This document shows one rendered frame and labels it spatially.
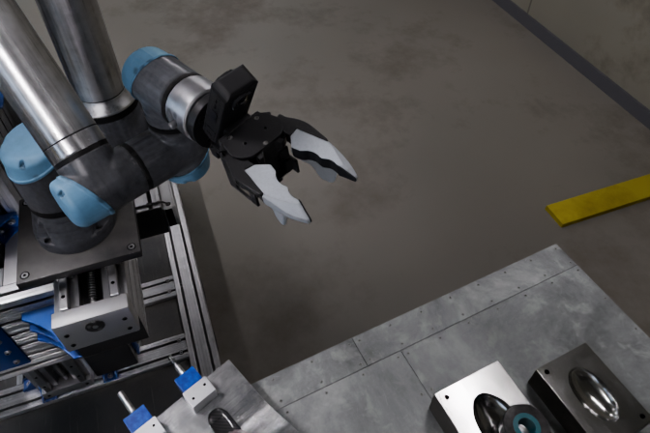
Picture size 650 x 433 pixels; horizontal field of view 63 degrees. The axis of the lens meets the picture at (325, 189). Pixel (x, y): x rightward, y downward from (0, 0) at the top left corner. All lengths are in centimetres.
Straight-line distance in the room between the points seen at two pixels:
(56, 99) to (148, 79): 12
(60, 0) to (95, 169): 28
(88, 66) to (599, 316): 115
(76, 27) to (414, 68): 266
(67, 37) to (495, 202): 208
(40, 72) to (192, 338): 130
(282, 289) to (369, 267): 38
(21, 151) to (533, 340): 106
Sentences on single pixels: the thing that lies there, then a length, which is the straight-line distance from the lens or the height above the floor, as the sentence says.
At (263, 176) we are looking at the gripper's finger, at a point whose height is 146.
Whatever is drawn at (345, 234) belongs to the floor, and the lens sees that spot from 236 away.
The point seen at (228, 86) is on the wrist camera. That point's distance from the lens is 55.
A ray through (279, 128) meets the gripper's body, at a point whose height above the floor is 147.
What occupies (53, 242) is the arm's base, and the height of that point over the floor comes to 107.
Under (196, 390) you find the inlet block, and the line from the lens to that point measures 107.
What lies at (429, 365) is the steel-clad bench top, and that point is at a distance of 118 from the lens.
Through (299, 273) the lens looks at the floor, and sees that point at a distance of 224.
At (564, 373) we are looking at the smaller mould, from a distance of 118.
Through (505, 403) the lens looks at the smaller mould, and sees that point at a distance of 111.
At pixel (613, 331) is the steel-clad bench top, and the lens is 135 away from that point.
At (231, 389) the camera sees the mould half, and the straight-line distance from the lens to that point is 109.
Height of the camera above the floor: 185
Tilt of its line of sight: 47 degrees down
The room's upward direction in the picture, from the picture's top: straight up
